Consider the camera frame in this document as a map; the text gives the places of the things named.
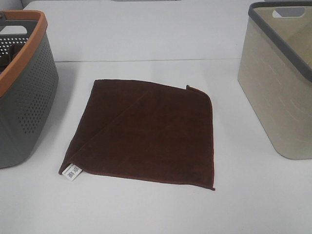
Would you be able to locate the beige basket with grey rim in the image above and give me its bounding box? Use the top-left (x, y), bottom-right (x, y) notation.
top-left (238, 1), bottom-right (312, 160)

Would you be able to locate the grey basket with orange rim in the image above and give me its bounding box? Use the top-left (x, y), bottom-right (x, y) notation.
top-left (0, 10), bottom-right (59, 168)

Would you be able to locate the brown towel with white label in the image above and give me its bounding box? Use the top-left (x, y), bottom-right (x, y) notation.
top-left (59, 79), bottom-right (214, 190)

